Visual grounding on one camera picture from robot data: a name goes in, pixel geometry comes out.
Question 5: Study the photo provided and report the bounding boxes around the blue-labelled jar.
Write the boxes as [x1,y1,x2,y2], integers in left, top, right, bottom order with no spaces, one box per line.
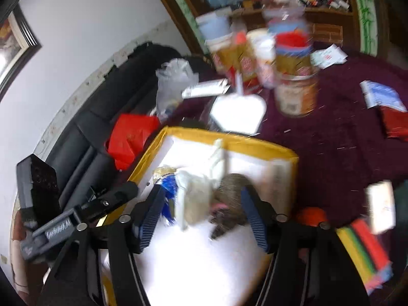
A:
[268,16,311,55]

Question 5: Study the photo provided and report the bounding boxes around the grey brown plush toy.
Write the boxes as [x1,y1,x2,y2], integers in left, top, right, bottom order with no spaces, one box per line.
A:
[209,174,256,239]

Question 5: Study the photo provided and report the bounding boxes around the wooden cabinet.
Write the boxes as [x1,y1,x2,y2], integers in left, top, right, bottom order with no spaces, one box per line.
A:
[145,0,389,58]

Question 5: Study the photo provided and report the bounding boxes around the teal box with white end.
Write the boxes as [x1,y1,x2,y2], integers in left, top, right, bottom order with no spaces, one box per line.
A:
[365,180,408,235]

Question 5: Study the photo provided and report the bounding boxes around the white-lidded jar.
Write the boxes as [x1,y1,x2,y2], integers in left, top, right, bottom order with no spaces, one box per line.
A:
[196,11,236,77]

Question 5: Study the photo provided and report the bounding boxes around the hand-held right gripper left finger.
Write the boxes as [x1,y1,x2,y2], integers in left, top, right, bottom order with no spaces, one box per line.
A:
[36,185,168,306]

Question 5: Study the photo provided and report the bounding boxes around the white flat carton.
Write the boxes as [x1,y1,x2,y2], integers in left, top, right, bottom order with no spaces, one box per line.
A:
[182,79,229,99]

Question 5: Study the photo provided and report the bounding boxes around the orange round object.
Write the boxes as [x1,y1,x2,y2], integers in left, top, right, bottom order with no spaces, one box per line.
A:
[295,207,329,228]

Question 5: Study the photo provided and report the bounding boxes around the red plastic bag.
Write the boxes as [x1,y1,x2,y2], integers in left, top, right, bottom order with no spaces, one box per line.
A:
[105,114,161,170]

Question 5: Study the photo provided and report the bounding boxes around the bamboo-painted panel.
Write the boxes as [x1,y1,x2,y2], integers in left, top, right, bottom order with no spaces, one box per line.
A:
[349,0,378,55]

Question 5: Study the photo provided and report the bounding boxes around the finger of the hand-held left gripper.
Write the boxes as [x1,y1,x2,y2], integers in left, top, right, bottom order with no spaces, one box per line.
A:
[81,181,139,227]

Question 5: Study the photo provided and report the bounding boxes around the clear plastic bag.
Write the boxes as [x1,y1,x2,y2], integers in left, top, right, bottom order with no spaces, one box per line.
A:
[156,59,200,122]

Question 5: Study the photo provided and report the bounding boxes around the white plastic tub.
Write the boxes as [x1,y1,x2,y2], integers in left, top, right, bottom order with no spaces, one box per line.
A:
[249,29,278,88]

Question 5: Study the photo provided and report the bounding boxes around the red foil packet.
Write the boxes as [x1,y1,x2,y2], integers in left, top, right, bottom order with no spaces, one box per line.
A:
[381,107,408,139]

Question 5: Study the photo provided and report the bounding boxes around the yellow-taped white foam box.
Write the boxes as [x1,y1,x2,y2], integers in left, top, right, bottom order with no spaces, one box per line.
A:
[102,127,300,306]

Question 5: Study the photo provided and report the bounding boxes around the white paper sheets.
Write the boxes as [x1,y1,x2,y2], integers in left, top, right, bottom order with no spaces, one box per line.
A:
[311,44,348,70]

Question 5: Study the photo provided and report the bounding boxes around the red and gold carton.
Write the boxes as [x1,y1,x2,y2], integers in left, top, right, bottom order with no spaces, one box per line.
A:
[234,33,259,93]

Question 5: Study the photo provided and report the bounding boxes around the framed wall picture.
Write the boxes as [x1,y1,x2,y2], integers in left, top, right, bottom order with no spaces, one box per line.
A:
[0,5,42,93]

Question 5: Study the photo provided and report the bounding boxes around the clear jar with gold label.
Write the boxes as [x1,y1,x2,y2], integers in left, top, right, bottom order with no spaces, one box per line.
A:
[273,51,319,117]

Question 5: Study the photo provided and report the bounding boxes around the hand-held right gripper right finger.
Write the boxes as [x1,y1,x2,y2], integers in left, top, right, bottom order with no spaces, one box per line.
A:
[240,186,372,306]

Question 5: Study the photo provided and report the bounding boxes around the white plush toy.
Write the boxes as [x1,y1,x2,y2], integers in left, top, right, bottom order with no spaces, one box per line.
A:
[175,170,220,230]

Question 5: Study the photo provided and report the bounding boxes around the black leather sofa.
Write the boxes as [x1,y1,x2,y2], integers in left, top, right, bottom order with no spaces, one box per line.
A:
[45,41,217,211]

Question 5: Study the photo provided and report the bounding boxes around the maroon velvet tablecloth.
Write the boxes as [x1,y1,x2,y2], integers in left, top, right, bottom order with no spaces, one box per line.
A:
[172,54,408,306]

